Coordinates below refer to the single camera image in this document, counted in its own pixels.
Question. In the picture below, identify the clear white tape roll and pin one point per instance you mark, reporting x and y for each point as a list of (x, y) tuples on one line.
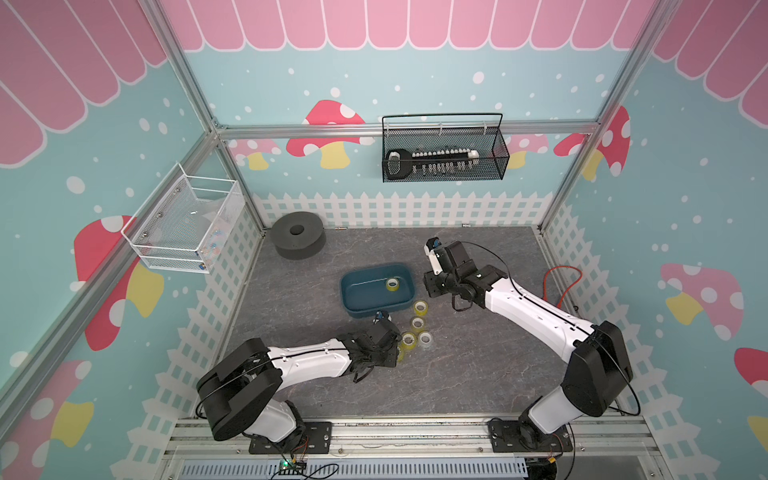
[(425, 340)]

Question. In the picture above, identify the teal plastic storage box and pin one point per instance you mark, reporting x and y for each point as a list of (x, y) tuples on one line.
[(363, 291)]

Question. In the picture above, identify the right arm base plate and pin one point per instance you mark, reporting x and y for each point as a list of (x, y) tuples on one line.
[(513, 436)]

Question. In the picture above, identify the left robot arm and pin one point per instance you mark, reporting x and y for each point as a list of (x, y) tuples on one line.
[(237, 396)]

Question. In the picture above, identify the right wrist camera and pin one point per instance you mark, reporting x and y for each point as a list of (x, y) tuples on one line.
[(434, 250)]

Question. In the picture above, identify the black wire mesh basket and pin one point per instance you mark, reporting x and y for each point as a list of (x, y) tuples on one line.
[(443, 147)]

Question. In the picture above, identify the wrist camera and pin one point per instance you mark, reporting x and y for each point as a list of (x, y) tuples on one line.
[(381, 316), (434, 250)]

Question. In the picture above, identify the green circuit board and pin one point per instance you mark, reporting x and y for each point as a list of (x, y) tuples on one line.
[(291, 467)]

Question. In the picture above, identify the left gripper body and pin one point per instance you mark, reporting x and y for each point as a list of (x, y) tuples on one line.
[(385, 358)]

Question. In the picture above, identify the white wire mesh basket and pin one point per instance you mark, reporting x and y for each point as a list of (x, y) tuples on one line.
[(186, 223)]

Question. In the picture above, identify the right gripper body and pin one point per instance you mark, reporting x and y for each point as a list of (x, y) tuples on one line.
[(438, 284)]

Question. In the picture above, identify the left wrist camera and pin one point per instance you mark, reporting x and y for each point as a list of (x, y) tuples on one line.
[(381, 316)]

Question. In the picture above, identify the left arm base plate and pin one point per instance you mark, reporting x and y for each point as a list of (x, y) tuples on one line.
[(310, 438)]

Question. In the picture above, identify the dark grey filament spool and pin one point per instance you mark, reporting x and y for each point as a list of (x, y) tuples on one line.
[(298, 235)]

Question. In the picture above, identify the black socket holder tool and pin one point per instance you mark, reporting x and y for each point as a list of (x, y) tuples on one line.
[(399, 164)]

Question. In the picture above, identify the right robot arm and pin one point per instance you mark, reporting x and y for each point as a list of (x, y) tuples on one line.
[(597, 362)]

